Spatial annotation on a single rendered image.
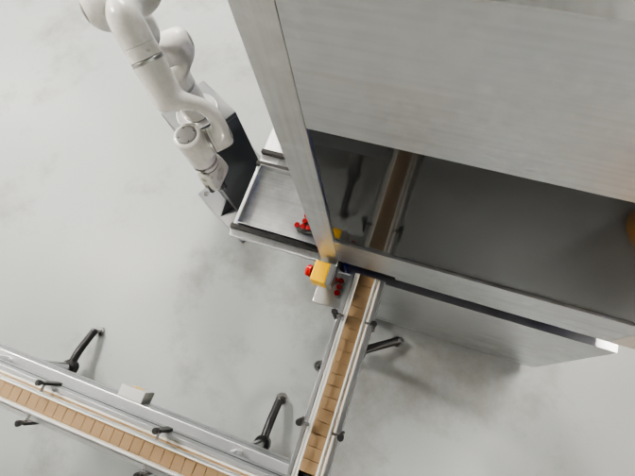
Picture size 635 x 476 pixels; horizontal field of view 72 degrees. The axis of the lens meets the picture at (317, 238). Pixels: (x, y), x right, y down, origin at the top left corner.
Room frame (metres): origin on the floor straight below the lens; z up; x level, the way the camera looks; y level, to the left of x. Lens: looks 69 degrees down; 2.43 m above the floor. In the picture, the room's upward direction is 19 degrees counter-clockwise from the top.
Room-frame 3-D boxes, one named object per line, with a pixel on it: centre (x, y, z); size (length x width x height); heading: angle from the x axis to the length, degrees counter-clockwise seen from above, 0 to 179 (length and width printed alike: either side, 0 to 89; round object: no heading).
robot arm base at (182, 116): (1.35, 0.33, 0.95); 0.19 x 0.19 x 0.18
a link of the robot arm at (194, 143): (0.81, 0.25, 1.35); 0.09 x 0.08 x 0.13; 97
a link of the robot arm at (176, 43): (1.35, 0.29, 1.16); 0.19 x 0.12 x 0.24; 97
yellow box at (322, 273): (0.41, 0.02, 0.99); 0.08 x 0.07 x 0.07; 54
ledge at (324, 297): (0.37, 0.00, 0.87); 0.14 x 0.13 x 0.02; 54
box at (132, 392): (0.31, 0.97, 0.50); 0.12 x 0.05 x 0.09; 54
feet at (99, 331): (0.63, 1.51, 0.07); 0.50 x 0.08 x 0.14; 144
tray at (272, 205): (0.75, 0.06, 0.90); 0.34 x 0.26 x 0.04; 53
